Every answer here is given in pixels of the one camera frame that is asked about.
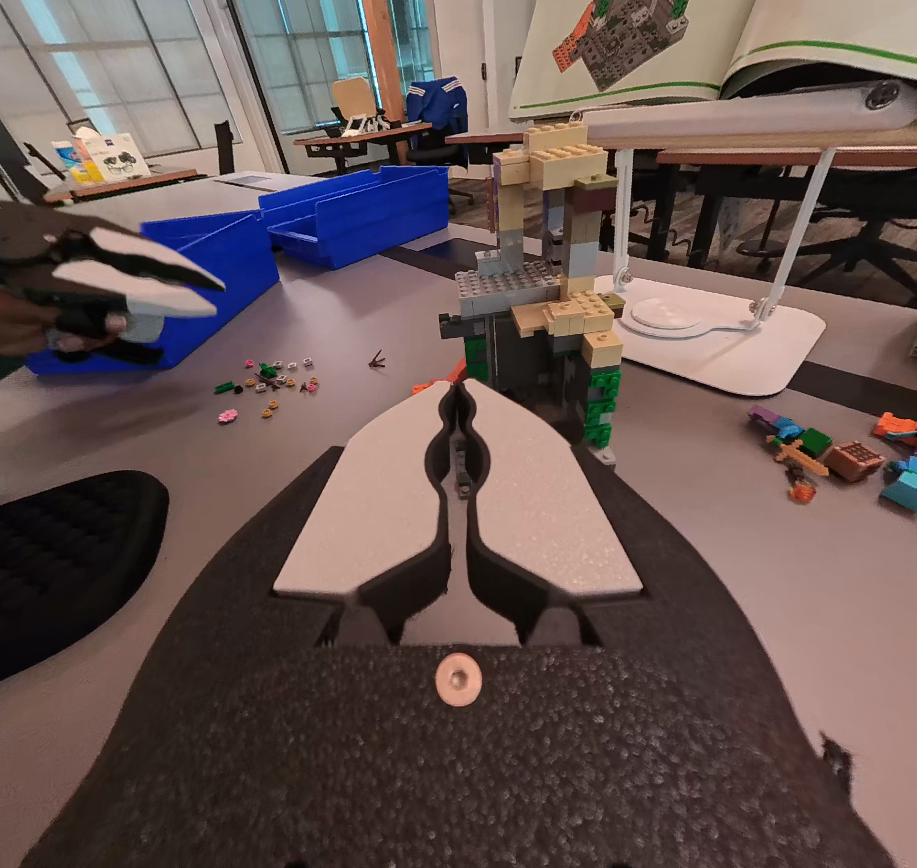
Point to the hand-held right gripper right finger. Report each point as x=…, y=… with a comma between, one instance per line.
x=551, y=517

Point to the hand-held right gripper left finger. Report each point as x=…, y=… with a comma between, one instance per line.
x=372, y=517

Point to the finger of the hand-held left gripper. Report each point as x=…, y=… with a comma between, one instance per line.
x=143, y=248
x=136, y=288

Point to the grey brick castle model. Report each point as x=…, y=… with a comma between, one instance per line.
x=516, y=352

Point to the tan brick plate assembly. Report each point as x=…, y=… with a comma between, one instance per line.
x=566, y=159

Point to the instruction booklet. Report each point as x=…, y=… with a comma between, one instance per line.
x=824, y=1

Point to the wooden desk with black legs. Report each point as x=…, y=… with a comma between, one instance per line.
x=480, y=139
x=358, y=134
x=752, y=157

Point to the wooden table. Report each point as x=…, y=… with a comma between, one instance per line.
x=129, y=182

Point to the white yellow box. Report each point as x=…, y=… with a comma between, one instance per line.
x=107, y=155

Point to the black office chair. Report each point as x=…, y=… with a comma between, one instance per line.
x=845, y=252
x=226, y=145
x=444, y=180

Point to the cluster of small loose pieces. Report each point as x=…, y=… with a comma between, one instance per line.
x=269, y=374

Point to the black floor lamp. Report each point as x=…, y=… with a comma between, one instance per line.
x=243, y=59

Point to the white book stand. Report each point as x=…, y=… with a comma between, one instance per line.
x=716, y=359

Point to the pile of colourful toy figures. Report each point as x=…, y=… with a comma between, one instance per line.
x=852, y=460

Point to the wooden pillar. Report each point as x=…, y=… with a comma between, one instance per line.
x=376, y=37

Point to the blue jacket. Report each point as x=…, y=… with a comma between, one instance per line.
x=440, y=112

